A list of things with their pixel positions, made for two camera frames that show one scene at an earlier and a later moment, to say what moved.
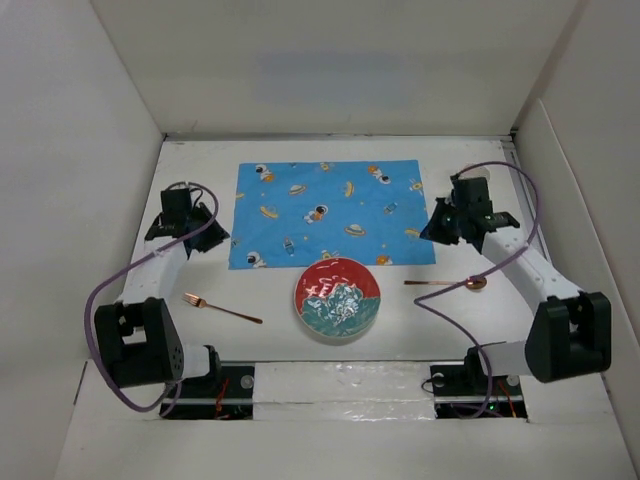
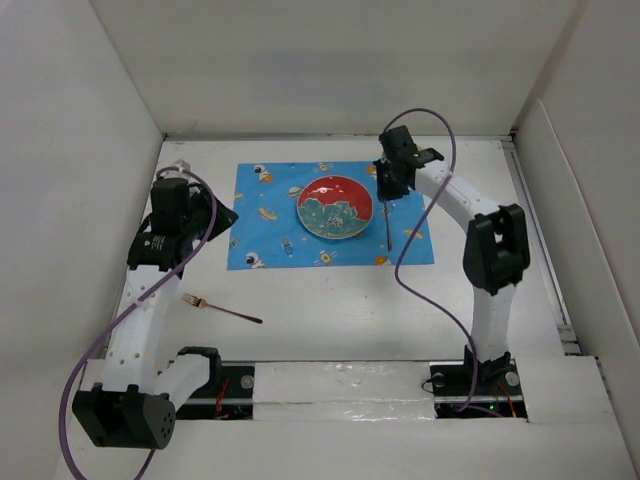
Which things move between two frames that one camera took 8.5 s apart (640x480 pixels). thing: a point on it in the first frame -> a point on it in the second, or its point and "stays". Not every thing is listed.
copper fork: x=201 y=303 stays
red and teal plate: x=337 y=297 -> x=334 y=207
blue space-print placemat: x=289 y=214 stays
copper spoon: x=474 y=283 -> x=389 y=230
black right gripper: x=431 y=231 -> x=383 y=192
